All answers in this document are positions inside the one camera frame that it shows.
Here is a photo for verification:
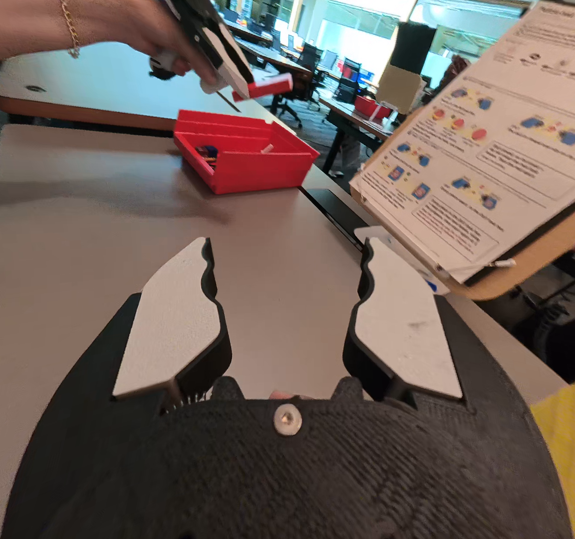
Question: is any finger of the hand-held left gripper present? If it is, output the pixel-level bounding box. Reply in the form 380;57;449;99
200;25;258;99

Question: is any instruction sheet board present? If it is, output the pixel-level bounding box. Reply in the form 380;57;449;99
349;0;575;302

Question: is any black office chair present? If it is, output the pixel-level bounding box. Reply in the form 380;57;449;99
270;43;326;128

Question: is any red block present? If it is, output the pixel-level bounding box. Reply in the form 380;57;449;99
231;73;295;105

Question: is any person's left hand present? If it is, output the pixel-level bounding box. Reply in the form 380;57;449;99
117;0;223;93

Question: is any yellow plastic bin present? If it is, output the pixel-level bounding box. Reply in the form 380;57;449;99
530;382;575;505

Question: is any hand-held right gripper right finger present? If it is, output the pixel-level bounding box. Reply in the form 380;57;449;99
344;237;465;405

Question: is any person's left forearm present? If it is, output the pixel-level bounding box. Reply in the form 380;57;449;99
0;0;126;62

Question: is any white stand base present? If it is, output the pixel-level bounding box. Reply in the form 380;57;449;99
353;224;451;297

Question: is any grey desk with wooden edge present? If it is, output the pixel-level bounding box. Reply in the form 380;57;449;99
0;41;299;137

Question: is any gold chain bracelet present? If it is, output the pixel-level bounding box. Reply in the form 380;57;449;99
45;0;82;60

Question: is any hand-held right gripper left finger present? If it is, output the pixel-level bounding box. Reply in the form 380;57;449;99
113;237;232;400

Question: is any red plastic bin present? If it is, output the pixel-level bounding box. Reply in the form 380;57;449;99
173;108;321;196
353;95;397;123

